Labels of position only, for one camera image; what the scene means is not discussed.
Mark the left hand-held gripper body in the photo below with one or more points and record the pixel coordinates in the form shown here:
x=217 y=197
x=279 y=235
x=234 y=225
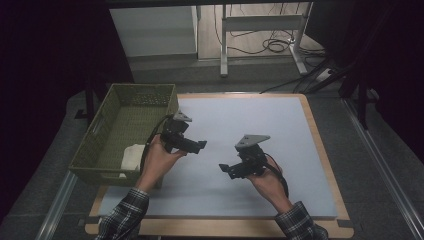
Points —
x=175 y=131

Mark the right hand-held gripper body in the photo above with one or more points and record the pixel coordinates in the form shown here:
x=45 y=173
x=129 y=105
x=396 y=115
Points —
x=251 y=156

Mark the green woven basket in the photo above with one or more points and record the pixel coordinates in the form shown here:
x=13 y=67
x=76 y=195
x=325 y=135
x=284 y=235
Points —
x=126 y=130

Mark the cream printed cloth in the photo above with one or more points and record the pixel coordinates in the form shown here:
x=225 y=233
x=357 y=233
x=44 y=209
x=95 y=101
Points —
x=132 y=159

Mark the person's right hand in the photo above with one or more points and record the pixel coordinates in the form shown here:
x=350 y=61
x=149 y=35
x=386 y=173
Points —
x=270 y=186

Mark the person's left hand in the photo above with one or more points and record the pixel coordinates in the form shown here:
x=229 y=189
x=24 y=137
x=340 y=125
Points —
x=156 y=166

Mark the light grey foam mat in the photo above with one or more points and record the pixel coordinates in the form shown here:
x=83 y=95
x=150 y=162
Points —
x=283 y=166

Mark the black stand leg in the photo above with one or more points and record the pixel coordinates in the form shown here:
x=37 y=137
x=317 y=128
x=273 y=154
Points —
x=89 y=103

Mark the white cabinet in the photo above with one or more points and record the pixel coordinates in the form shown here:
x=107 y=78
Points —
x=153 y=31

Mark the white power strip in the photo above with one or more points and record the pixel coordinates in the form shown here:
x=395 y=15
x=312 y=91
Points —
x=324 y=75

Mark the metal floor rail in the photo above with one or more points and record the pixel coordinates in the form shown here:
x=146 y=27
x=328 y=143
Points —
x=55 y=208
x=383 y=166

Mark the white desk frame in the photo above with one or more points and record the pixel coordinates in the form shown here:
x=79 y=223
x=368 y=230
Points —
x=260 y=22

